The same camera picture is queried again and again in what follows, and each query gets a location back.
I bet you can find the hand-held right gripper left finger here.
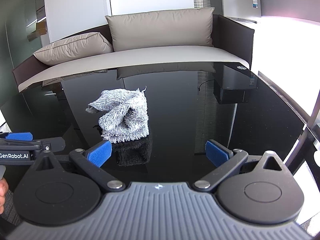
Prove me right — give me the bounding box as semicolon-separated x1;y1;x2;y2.
31;140;126;192

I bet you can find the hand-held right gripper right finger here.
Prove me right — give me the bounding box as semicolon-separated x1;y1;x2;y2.
192;139;292;192

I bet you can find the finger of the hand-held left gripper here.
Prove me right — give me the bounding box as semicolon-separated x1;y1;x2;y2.
41;137;66;153
0;132;34;142

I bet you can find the grey fluffy towel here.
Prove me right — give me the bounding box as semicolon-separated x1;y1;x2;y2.
85;86;150;144

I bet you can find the person's left hand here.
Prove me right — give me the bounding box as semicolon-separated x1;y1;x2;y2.
0;179;9;214

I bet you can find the small beige cushion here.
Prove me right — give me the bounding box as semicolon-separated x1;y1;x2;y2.
33;32;114;67

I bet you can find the brown and beige sofa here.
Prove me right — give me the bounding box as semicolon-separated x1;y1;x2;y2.
11;14;255;93

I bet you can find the large beige cushion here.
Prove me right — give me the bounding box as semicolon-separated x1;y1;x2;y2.
105;7;215;53

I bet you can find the silver mini fridge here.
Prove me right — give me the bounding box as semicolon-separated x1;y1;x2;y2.
210;0;262;24

